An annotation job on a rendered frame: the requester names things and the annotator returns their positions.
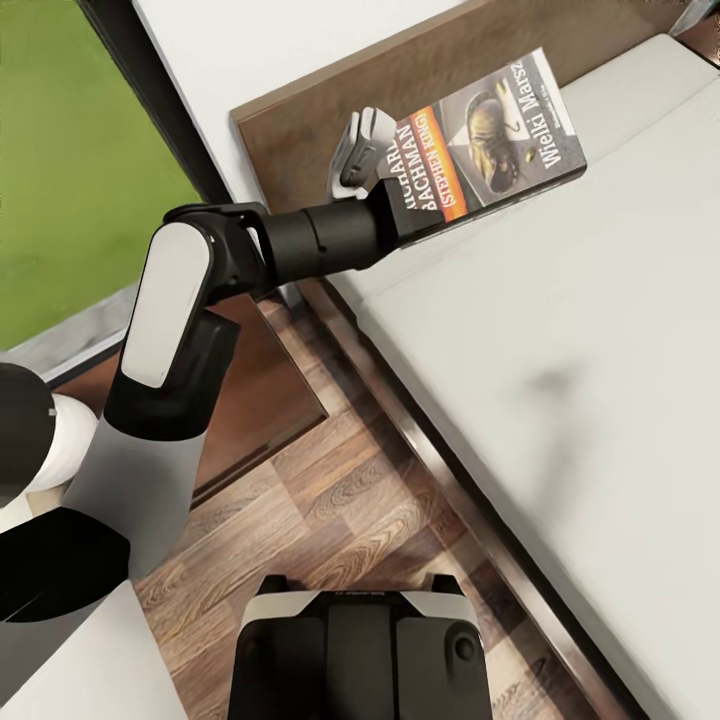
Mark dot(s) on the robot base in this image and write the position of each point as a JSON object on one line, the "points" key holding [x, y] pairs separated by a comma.
{"points": [[360, 655]]}

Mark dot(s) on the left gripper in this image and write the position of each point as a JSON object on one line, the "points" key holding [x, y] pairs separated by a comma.
{"points": [[357, 234]]}

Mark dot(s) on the hardback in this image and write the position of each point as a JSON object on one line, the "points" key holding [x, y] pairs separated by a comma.
{"points": [[505, 138]]}

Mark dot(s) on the table lamp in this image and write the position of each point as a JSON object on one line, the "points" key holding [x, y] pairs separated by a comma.
{"points": [[43, 437]]}

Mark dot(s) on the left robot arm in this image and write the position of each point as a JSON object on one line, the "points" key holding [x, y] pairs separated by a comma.
{"points": [[129, 501]]}

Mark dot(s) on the bed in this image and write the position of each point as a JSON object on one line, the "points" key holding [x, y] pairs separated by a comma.
{"points": [[555, 365]]}

